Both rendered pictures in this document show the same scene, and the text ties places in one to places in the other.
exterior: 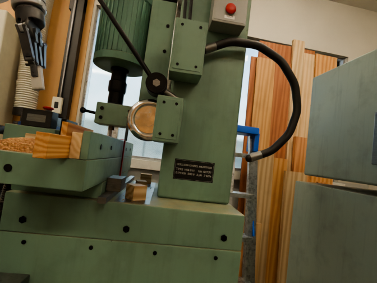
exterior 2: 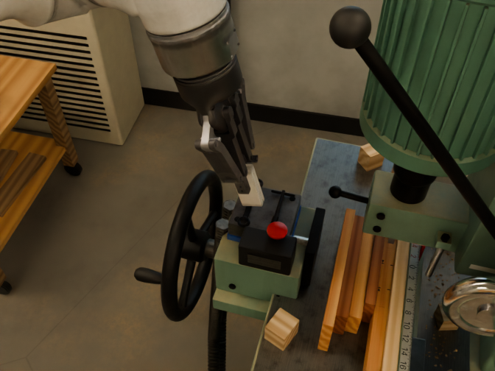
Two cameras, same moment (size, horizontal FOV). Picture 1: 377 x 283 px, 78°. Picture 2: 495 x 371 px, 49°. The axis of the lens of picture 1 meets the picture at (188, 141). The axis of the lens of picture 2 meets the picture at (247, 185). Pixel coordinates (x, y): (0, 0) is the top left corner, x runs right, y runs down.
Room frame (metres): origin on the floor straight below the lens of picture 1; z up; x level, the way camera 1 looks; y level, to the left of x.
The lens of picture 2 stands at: (0.22, 0.29, 1.67)
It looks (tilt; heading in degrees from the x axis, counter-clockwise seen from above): 49 degrees down; 21
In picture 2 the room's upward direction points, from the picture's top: straight up
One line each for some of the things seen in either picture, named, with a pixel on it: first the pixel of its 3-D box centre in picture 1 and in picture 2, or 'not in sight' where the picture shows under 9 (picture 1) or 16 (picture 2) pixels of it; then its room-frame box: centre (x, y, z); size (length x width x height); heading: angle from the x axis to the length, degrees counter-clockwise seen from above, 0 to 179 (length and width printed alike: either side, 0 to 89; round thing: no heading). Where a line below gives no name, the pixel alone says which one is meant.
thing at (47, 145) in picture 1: (99, 149); (378, 312); (0.66, 0.25, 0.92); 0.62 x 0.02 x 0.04; 5
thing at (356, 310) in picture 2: not in sight; (361, 271); (0.72, 0.29, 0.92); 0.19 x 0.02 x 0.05; 5
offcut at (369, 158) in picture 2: not in sight; (371, 156); (0.98, 0.33, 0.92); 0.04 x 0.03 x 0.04; 138
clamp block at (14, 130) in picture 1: (41, 142); (266, 249); (0.72, 0.45, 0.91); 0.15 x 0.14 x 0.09; 5
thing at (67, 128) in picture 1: (78, 139); (336, 276); (0.69, 0.33, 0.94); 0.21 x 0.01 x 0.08; 5
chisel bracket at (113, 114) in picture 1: (118, 118); (415, 215); (0.78, 0.24, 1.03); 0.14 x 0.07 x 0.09; 95
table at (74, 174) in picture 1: (67, 160); (314, 274); (0.72, 0.37, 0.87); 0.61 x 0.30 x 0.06; 5
